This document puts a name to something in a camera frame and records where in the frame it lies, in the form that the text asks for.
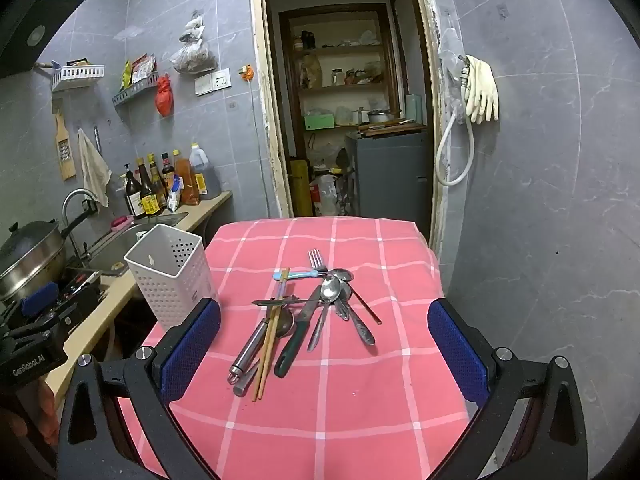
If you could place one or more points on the cream rubber gloves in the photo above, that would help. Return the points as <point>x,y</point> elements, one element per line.
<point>482,90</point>

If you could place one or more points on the pink soap holder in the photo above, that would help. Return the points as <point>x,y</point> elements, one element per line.
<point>121,222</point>

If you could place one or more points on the orange oil bottle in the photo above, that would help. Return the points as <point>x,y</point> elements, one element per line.
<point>186,180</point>

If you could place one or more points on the red plastic bag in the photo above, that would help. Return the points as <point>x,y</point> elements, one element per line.
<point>164,97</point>

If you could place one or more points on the pink checked tablecloth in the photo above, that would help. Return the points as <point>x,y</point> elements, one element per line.
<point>325,400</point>

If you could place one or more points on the blue white packet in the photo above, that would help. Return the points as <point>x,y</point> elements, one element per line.
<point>174,197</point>

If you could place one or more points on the clear plastic wall bag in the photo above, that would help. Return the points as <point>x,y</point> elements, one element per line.
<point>452,70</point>

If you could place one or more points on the dark sauce bottle yellow label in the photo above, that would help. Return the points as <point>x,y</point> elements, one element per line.
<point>147,195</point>

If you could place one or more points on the steel ladle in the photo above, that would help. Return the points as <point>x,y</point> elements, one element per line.
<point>250,350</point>

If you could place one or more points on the hanging white plastic bag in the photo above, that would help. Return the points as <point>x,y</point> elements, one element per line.
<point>194,27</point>

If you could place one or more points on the steel pot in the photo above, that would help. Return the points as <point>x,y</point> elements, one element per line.
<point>382,116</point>

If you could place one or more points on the dark pump bottle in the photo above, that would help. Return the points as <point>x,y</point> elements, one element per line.
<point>132,197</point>

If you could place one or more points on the black gas stove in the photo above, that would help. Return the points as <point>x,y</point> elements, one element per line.
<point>80,280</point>

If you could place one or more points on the yellow snack packet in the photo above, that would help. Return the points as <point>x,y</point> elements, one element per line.
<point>126,75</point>

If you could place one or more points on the worn door frame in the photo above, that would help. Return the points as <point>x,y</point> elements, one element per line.
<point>272,135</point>

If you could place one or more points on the grey cabinet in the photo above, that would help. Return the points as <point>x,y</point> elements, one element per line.
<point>390,180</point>

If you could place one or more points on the red snack packet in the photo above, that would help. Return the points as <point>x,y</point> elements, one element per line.
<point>142,67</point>

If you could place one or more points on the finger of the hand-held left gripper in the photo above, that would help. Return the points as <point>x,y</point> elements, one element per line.
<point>37,299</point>

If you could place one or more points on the steel sink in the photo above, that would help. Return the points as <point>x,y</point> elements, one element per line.
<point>112,252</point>

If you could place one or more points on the small dark sauce bottle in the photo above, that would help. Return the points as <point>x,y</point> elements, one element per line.
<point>167,172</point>

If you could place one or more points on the yellow bin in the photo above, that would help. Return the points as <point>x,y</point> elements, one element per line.
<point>300,190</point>

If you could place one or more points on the wooden chopstick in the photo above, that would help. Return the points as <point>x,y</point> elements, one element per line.
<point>272,340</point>
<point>265,360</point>

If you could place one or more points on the steel faucet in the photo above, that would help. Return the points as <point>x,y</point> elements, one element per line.
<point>70,200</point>

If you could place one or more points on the hanging metal tool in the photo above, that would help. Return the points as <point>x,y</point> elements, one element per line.
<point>97,140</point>

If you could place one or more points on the white wall basket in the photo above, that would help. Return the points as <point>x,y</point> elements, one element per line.
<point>75,76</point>

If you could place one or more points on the hanging bag dark contents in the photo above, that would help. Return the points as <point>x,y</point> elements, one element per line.
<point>192,57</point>

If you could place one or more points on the white perforated utensil holder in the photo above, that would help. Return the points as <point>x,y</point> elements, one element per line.
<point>170,280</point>

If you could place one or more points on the large steel spoon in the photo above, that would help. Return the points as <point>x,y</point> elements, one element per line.
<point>330,291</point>

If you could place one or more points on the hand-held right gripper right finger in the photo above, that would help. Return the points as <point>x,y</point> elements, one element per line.
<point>457,355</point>

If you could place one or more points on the white wall socket panel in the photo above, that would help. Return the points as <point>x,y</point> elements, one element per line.
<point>212,81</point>

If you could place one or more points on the wooden grater board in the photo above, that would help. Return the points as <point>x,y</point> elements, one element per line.
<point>64,155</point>

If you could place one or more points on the beige kitchen counter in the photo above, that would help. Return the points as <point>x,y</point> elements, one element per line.
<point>115,292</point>

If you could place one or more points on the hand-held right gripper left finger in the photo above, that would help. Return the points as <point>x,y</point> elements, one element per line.
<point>192,350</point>

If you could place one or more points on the grey wall shelf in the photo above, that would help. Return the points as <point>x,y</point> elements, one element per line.
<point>134,92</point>

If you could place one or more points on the wooden shelf unit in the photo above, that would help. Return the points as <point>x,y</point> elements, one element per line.
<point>345,87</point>

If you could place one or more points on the black range hood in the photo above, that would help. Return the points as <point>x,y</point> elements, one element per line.
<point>30,35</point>

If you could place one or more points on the steel wok with lid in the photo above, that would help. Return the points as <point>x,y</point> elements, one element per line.
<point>30,255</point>

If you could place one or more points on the white floor bag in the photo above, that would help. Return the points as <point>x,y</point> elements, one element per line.
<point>326,195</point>

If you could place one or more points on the small steel spoon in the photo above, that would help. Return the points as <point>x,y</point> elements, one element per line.
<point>344,307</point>

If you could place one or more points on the beige hanging towel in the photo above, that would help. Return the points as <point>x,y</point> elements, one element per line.
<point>94,170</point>

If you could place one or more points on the green box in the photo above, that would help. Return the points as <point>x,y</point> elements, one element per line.
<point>320,121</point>

